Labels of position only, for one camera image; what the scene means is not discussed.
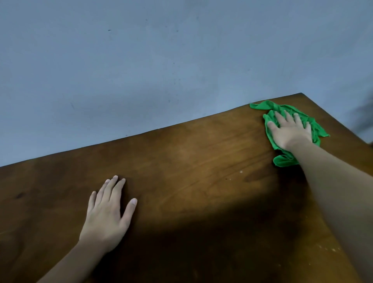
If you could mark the person's left hand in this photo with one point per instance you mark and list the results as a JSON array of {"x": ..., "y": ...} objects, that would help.
[{"x": 103, "y": 221}]

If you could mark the person's right hand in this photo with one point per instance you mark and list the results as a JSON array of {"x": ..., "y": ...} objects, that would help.
[{"x": 291, "y": 134}]

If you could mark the person's right middle finger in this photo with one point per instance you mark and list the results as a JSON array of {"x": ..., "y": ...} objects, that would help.
[{"x": 289, "y": 117}]

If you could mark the person's left middle finger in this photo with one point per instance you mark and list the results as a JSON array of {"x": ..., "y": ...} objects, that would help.
[{"x": 110, "y": 189}]

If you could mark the person's right little finger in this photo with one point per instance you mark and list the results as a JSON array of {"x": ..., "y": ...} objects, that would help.
[{"x": 307, "y": 128}]

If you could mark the person's left little finger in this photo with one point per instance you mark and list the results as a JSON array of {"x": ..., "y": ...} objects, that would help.
[{"x": 91, "y": 202}]

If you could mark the person's left thumb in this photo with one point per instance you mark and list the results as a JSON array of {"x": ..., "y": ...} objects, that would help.
[{"x": 129, "y": 211}]

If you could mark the person's right thumb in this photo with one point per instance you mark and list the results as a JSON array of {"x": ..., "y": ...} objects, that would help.
[{"x": 273, "y": 128}]

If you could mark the green cleaning cloth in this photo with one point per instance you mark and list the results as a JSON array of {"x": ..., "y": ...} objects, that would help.
[{"x": 284, "y": 160}]

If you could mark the person's right forearm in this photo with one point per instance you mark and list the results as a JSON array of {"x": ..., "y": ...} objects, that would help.
[{"x": 341, "y": 198}]

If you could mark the person's left forearm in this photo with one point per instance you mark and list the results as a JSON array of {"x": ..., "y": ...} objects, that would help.
[{"x": 75, "y": 264}]

